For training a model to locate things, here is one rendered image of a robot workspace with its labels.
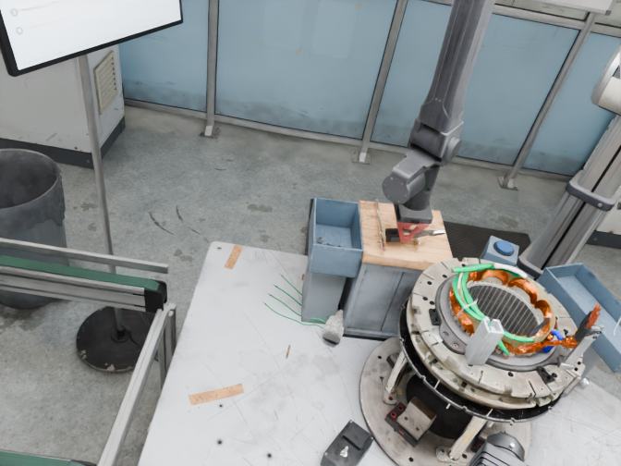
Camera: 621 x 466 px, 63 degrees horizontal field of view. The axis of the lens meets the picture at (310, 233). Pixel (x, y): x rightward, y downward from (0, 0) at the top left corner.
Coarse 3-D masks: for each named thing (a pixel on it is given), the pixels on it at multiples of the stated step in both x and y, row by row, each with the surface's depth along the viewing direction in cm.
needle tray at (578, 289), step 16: (544, 272) 114; (560, 272) 117; (576, 272) 119; (560, 288) 110; (576, 288) 116; (592, 288) 115; (576, 304) 107; (592, 304) 113; (608, 304) 112; (576, 320) 107; (608, 320) 110; (608, 336) 107; (592, 352) 109; (608, 352) 101; (576, 384) 120
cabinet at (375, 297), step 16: (368, 272) 112; (384, 272) 112; (400, 272) 112; (416, 272) 111; (352, 288) 118; (368, 288) 116; (384, 288) 116; (400, 288) 116; (352, 304) 119; (368, 304) 120; (384, 304) 120; (400, 304) 118; (352, 320) 123; (368, 320) 123; (384, 320) 124; (352, 336) 126; (368, 336) 126; (384, 336) 126
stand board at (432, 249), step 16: (368, 208) 120; (384, 208) 121; (368, 224) 116; (384, 224) 117; (432, 224) 119; (368, 240) 111; (384, 240) 112; (432, 240) 115; (368, 256) 108; (384, 256) 108; (400, 256) 109; (416, 256) 110; (432, 256) 111; (448, 256) 112
